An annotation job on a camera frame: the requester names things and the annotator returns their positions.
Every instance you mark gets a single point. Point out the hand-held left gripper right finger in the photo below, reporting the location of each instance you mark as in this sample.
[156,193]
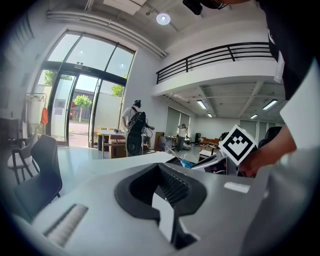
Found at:
[185,190]

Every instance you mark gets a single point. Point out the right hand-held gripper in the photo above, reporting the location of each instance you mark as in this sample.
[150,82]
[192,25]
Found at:
[237,145]

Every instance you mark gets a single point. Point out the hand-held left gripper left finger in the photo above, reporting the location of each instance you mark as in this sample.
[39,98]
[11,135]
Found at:
[122,197]

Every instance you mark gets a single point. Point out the person's right forearm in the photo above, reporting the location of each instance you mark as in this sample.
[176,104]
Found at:
[272,147]

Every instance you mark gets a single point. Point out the white coffee table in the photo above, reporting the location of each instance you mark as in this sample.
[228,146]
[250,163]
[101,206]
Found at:
[206,154]

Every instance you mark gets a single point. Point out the orange sofa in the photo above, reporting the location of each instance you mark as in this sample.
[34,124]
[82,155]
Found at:
[208,142]

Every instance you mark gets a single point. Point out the ceiling tube light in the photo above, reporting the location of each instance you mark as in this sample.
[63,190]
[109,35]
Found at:
[270,104]
[201,104]

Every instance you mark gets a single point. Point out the white work table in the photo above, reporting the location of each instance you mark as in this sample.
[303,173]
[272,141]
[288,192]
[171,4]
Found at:
[110,133]

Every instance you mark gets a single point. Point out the dark grey chair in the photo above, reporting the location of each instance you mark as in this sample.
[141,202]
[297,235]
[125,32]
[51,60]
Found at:
[42,180]

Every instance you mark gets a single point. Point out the black balcony railing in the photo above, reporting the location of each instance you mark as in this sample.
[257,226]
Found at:
[212,58]

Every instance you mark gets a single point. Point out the green tree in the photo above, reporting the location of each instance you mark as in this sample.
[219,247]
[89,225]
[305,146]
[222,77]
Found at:
[117,88]
[82,101]

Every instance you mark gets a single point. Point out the orange vest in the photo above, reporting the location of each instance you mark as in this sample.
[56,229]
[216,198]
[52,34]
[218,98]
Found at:
[44,116]

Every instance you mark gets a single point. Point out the white hanging badge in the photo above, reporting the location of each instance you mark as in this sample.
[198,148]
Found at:
[279,67]

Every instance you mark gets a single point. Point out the coat rack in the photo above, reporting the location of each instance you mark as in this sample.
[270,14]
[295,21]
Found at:
[32,96]

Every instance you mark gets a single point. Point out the round ceiling lamp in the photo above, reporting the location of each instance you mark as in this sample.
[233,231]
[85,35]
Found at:
[163,18]

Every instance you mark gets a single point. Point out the person's black shirt torso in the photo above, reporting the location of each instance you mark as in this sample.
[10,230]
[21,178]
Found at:
[292,37]

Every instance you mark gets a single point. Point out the white chair black frame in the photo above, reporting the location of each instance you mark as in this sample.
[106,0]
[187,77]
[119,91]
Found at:
[18,160]

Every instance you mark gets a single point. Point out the glass entrance door frame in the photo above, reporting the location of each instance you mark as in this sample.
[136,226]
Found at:
[85,67]

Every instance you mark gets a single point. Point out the black head camera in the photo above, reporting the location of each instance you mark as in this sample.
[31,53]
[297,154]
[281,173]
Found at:
[192,6]

